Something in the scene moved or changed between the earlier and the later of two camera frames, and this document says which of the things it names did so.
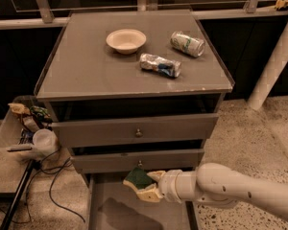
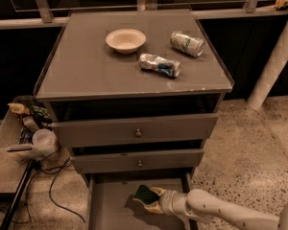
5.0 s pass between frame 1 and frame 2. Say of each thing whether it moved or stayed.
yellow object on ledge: stayed
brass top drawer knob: stayed
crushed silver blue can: stayed
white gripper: moved
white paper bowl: stayed
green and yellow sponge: moved
